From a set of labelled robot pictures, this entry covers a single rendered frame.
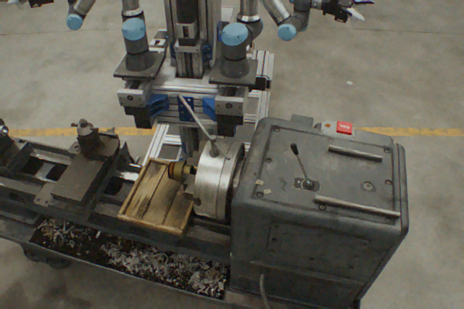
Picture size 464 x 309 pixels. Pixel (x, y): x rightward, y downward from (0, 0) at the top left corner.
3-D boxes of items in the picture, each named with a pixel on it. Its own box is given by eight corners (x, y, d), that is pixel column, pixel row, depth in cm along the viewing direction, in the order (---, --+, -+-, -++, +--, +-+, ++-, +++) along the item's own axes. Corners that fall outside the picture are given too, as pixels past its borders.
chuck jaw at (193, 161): (215, 168, 154) (220, 139, 152) (212, 170, 149) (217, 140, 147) (189, 163, 156) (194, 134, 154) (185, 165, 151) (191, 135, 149)
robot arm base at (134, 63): (131, 54, 198) (127, 38, 191) (157, 56, 197) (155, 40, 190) (121, 70, 188) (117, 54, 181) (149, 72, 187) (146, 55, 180)
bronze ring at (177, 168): (193, 156, 153) (172, 154, 155) (186, 173, 147) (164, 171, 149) (197, 171, 159) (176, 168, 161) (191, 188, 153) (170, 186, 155)
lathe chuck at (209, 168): (237, 172, 172) (237, 124, 148) (218, 233, 153) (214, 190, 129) (218, 168, 174) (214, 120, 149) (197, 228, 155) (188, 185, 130)
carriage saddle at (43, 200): (130, 149, 192) (127, 140, 188) (87, 222, 162) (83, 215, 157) (80, 138, 197) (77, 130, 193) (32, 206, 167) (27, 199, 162)
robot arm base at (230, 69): (222, 60, 194) (221, 43, 186) (251, 62, 192) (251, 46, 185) (217, 77, 184) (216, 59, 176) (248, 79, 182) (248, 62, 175)
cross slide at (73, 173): (124, 140, 188) (122, 133, 184) (83, 207, 160) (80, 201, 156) (96, 134, 191) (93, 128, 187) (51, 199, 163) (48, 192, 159)
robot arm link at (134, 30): (125, 54, 180) (120, 30, 171) (125, 41, 189) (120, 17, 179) (149, 51, 182) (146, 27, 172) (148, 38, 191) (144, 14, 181)
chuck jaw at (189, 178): (210, 177, 148) (201, 197, 138) (210, 186, 151) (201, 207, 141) (183, 171, 150) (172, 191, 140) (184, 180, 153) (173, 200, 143)
